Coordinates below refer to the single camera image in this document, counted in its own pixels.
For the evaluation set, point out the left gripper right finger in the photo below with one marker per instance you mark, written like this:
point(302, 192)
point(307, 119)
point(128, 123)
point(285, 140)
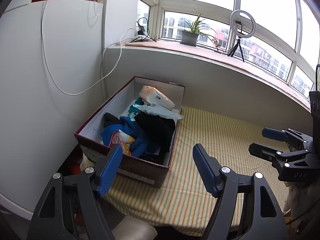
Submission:
point(237, 199)

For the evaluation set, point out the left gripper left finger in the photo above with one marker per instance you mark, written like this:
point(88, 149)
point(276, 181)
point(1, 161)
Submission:
point(53, 217)

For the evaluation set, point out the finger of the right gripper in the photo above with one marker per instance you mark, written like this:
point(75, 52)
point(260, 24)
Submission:
point(296, 139)
point(280, 160)

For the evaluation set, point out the small snack packet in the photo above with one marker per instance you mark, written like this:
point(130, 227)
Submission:
point(122, 139)

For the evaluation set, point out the blue knit fabric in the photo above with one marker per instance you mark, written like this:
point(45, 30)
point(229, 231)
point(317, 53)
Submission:
point(125, 132)

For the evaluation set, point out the black cloth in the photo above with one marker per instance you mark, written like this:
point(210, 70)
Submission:
point(158, 131)

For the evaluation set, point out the orange tissue pack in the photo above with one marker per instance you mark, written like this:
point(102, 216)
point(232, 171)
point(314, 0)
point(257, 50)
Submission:
point(153, 95)

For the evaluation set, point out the black knit glove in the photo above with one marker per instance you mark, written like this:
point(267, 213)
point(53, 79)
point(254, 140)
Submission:
point(109, 119)

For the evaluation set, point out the teal pouch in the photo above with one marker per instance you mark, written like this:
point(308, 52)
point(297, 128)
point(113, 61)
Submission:
point(158, 110)

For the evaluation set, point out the white gloved right hand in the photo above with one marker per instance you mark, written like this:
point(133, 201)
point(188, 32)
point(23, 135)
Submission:
point(303, 199)

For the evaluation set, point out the white stool seat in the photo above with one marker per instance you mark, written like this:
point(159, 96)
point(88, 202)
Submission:
point(132, 228)

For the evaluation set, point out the striped beige table mat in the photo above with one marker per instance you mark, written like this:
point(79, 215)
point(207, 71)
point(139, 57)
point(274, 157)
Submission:
point(261, 217)

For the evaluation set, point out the potted green plant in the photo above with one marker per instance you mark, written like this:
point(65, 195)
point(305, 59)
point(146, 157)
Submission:
point(191, 32)

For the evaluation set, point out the black charger on sill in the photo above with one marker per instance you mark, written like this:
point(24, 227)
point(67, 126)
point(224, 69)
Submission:
point(144, 31)

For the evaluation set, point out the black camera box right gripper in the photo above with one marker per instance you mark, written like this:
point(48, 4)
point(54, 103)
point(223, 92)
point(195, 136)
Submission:
point(315, 112)

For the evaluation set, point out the ring light on tripod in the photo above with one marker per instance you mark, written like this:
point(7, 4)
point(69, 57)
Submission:
point(237, 27)

